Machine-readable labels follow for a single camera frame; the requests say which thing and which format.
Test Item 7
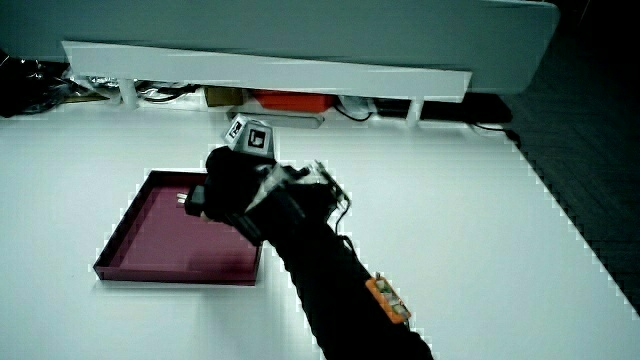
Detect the person's right hand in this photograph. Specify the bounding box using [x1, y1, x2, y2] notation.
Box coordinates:
[199, 113, 353, 247]

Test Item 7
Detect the black charger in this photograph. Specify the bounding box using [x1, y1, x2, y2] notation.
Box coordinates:
[175, 184, 208, 218]

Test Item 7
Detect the maroon square plate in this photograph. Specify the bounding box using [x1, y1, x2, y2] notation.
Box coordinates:
[92, 169, 264, 287]

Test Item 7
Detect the person's right forearm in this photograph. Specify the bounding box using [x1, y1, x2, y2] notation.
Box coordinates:
[259, 207, 436, 360]

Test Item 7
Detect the brown cardboard box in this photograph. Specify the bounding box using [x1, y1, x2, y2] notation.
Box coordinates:
[203, 86, 246, 108]

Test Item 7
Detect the red box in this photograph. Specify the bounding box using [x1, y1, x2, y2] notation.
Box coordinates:
[251, 89, 336, 114]

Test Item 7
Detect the white shelf riser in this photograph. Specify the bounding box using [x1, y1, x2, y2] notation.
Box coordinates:
[60, 39, 474, 129]

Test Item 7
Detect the white bag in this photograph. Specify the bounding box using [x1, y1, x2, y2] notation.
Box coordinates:
[337, 95, 374, 121]

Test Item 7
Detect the white backdrop panel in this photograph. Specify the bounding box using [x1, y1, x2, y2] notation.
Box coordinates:
[0, 0, 561, 96]

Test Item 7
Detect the crumpled silver foil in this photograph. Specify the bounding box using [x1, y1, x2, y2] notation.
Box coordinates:
[63, 73, 122, 104]

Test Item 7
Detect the orange sensor module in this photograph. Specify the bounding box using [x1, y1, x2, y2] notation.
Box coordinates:
[364, 272, 413, 326]

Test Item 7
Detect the black plastic bag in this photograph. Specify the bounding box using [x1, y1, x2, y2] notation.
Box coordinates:
[0, 48, 77, 119]

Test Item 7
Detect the black cable bundle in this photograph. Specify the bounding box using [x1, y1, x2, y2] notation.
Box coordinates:
[135, 82, 202, 105]

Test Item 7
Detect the black power cable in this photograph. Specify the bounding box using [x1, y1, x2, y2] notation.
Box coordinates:
[469, 121, 523, 150]

